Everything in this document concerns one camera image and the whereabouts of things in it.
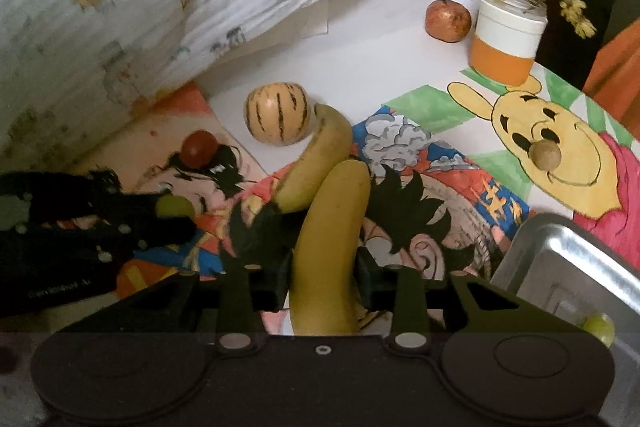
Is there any wall poster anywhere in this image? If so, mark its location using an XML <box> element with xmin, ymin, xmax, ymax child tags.
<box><xmin>582</xmin><ymin>19</ymin><xmax>640</xmax><ymax>138</ymax></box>

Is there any metal tray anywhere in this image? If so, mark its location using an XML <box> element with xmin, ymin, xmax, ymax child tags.
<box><xmin>490</xmin><ymin>212</ymin><xmax>640</xmax><ymax>358</ymax></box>

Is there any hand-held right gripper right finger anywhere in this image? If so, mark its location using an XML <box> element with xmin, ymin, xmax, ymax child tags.
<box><xmin>352</xmin><ymin>249</ymin><xmax>526</xmax><ymax>353</ymax></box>

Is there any small brown longan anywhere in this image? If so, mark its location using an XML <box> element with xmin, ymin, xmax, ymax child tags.
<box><xmin>533</xmin><ymin>142</ymin><xmax>561</xmax><ymax>170</ymax></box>

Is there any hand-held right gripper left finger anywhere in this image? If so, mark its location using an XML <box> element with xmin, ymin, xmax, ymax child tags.
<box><xmin>120</xmin><ymin>249</ymin><xmax>296</xmax><ymax>353</ymax></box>

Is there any yellow bear cartoon drawing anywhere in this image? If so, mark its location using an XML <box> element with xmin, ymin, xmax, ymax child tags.
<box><xmin>382</xmin><ymin>66</ymin><xmax>640</xmax><ymax>235</ymax></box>

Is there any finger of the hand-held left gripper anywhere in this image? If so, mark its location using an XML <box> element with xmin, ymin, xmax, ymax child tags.
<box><xmin>124</xmin><ymin>216</ymin><xmax>202</xmax><ymax>254</ymax></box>
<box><xmin>114</xmin><ymin>190</ymin><xmax>196</xmax><ymax>219</ymax></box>

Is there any orange and white glass jar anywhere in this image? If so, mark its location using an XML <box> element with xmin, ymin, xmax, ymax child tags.
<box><xmin>468</xmin><ymin>0</ymin><xmax>549</xmax><ymax>86</ymax></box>

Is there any orange-clothed children drawing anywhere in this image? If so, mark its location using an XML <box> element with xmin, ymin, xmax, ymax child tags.
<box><xmin>67</xmin><ymin>82</ymin><xmax>273</xmax><ymax>210</ymax></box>

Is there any striped pepino melon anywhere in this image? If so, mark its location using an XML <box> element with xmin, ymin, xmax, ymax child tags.
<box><xmin>244</xmin><ymin>84</ymin><xmax>312</xmax><ymax>146</ymax></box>

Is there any short yellow banana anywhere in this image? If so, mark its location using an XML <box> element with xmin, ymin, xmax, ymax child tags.
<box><xmin>275</xmin><ymin>103</ymin><xmax>353</xmax><ymax>212</ymax></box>

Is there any green grape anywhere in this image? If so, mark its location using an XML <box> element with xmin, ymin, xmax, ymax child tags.
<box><xmin>582</xmin><ymin>314</ymin><xmax>616</xmax><ymax>349</ymax></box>
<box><xmin>155</xmin><ymin>196</ymin><xmax>197</xmax><ymax>220</ymax></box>

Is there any red cherry tomato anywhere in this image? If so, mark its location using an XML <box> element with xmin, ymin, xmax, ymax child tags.
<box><xmin>180</xmin><ymin>130</ymin><xmax>219</xmax><ymax>168</ymax></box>

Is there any long yellow banana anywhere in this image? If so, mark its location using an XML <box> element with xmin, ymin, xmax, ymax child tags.
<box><xmin>291</xmin><ymin>160</ymin><xmax>372</xmax><ymax>337</ymax></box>

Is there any red apple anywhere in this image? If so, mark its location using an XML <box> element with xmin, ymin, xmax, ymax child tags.
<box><xmin>425</xmin><ymin>0</ymin><xmax>472</xmax><ymax>42</ymax></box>

